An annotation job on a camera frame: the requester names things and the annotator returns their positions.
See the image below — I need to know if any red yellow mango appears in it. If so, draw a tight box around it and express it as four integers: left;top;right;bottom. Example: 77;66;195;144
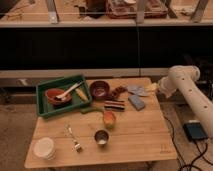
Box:
103;111;116;129

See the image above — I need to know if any brown grape bunch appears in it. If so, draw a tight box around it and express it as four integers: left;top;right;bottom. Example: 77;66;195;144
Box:
111;86;126;99

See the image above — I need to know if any metal fork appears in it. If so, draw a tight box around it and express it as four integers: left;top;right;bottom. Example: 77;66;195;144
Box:
65;124;83;153

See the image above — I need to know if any white lidded cup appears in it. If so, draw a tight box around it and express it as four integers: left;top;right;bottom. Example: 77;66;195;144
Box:
33;137;55;160

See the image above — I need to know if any green vegetable stick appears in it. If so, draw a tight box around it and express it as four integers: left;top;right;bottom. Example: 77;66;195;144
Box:
80;107;104;114

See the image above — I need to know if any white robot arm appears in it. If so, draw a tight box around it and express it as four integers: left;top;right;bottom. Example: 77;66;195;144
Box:
146;65;213;138

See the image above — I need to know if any black foot pedal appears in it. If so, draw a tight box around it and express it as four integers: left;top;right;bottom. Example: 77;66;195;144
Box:
183;122;208;141

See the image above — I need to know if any purple bowl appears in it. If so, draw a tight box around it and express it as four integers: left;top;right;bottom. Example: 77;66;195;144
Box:
90;81;110;100

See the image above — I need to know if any green plastic tray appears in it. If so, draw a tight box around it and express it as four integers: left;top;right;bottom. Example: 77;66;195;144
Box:
36;75;92;118

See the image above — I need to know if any black floor cable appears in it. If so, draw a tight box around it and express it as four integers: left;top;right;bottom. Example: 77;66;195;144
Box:
162;114;213;171

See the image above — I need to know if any blue sponge block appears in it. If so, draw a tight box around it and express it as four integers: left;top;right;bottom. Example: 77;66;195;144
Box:
128;95;145;111

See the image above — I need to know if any light blue towel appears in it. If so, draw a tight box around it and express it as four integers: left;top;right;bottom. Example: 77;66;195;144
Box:
127;85;148;97

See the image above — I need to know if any yellow corn cob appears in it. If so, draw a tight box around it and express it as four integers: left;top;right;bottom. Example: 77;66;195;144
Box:
75;88;88;101

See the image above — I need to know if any striped red black block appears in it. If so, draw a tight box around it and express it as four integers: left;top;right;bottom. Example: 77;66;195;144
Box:
104;101;125;111

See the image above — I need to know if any orange bowl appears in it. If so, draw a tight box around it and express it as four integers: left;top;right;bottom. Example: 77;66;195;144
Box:
45;88;72;105

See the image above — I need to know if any white spatula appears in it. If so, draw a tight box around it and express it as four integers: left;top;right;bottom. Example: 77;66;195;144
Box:
55;81;83;101

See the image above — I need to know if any small metal cup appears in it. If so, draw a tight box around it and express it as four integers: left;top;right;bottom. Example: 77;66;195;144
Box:
94;130;109;147

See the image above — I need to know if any wooden folding table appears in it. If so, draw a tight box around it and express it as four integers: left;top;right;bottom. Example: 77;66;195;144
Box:
23;77;178;169

